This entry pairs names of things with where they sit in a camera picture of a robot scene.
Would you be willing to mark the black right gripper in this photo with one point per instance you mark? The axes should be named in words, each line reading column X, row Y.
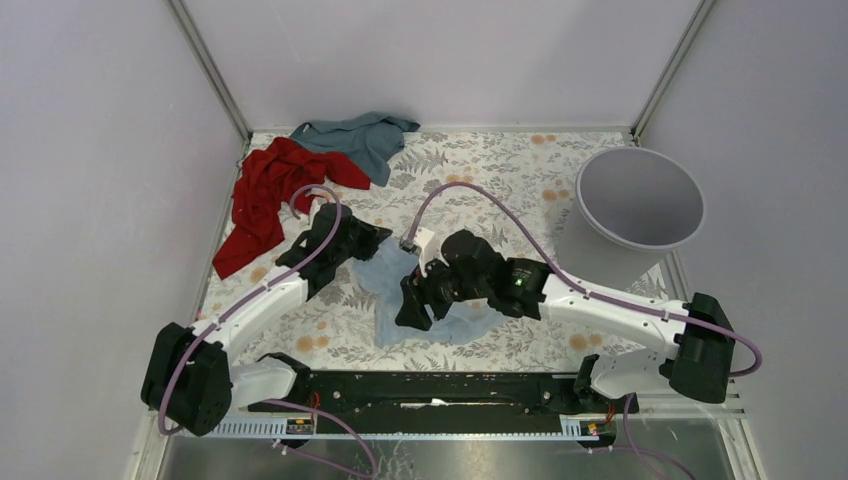
column 413, row 313

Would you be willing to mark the floral patterned table mat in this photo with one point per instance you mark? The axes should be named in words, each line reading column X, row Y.
column 499, row 183

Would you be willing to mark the grey trash bin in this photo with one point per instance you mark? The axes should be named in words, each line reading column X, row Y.
column 630, row 208

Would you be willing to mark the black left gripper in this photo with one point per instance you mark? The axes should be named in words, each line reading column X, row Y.
column 372, row 237

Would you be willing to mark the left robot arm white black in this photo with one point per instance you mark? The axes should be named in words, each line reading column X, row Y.
column 192, row 377

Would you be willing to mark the left aluminium corner frame post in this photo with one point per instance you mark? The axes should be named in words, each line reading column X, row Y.
column 196, row 43

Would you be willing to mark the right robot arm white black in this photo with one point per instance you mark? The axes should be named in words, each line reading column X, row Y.
column 681, row 345

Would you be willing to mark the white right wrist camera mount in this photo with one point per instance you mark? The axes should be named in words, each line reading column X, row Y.
column 423, row 243

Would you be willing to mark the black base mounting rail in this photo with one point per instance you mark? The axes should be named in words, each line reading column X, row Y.
column 430, row 402

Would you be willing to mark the red cloth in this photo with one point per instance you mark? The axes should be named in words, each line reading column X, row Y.
column 268, row 180

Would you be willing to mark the aluminium corner frame post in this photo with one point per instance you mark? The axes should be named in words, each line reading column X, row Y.
column 700, row 16
column 196, row 43

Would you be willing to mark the right aluminium corner frame post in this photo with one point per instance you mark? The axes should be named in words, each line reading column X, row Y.
column 700, row 16

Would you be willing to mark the grey-blue cloth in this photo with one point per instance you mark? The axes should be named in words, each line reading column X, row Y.
column 369, row 140

